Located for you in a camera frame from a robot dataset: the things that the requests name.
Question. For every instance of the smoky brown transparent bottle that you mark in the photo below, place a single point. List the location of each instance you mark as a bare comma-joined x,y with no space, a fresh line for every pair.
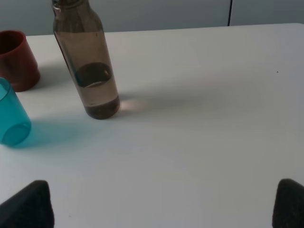
81,38

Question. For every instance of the teal transparent plastic cup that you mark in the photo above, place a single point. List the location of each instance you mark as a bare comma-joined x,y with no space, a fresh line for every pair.
15,125

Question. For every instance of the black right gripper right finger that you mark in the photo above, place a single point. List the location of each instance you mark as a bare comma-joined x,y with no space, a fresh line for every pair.
289,205

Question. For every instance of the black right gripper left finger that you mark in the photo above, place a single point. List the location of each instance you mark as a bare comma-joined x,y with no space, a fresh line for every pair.
29,208

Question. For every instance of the red plastic cup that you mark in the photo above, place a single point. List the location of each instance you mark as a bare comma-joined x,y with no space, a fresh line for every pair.
17,62

